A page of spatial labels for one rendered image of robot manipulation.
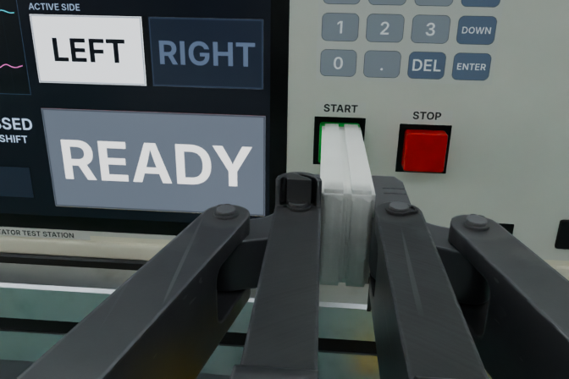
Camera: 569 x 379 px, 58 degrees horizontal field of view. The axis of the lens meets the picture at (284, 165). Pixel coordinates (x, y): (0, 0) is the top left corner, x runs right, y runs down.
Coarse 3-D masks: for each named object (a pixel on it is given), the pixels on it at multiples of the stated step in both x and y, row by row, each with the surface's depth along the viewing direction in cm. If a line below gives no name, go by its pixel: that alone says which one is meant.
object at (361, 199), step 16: (352, 128) 20; (352, 144) 18; (352, 160) 16; (352, 176) 15; (368, 176) 15; (352, 192) 14; (368, 192) 14; (352, 208) 14; (368, 208) 14; (352, 224) 14; (368, 224) 14; (352, 240) 14; (368, 240) 14; (352, 256) 14; (368, 256) 14; (352, 272) 15; (368, 272) 15
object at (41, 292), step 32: (0, 256) 27; (32, 256) 26; (64, 256) 26; (0, 288) 24; (32, 288) 24; (64, 288) 24; (96, 288) 24; (256, 288) 24; (320, 288) 24; (352, 288) 24; (0, 320) 25; (32, 320) 25; (64, 320) 24; (320, 320) 23; (352, 320) 23; (0, 352) 25; (32, 352) 25; (224, 352) 24; (320, 352) 24; (352, 352) 24
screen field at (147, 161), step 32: (64, 128) 24; (96, 128) 24; (128, 128) 24; (160, 128) 24; (192, 128) 24; (224, 128) 24; (256, 128) 23; (64, 160) 25; (96, 160) 25; (128, 160) 24; (160, 160) 24; (192, 160) 24; (224, 160) 24; (256, 160) 24; (64, 192) 25; (96, 192) 25; (128, 192) 25; (160, 192) 25; (192, 192) 25; (224, 192) 25; (256, 192) 24
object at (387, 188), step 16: (384, 176) 17; (384, 192) 16; (400, 192) 16; (432, 224) 14; (448, 240) 13; (448, 256) 12; (448, 272) 13; (464, 272) 12; (464, 288) 13; (480, 288) 13; (480, 304) 13
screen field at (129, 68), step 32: (32, 32) 23; (64, 32) 23; (96, 32) 22; (128, 32) 22; (160, 32) 22; (192, 32) 22; (224, 32) 22; (256, 32) 22; (64, 64) 23; (96, 64) 23; (128, 64) 23; (160, 64) 23; (192, 64) 23; (224, 64) 22; (256, 64) 22
